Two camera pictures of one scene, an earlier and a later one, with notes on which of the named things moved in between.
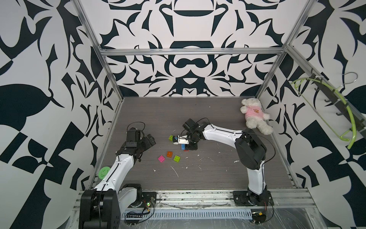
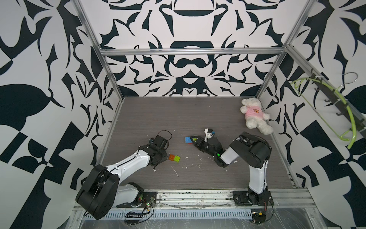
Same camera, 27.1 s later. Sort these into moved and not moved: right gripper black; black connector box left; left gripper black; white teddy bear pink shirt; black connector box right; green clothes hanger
Moved: right gripper black; left gripper black
Not moved: green clothes hanger; black connector box left; white teddy bear pink shirt; black connector box right
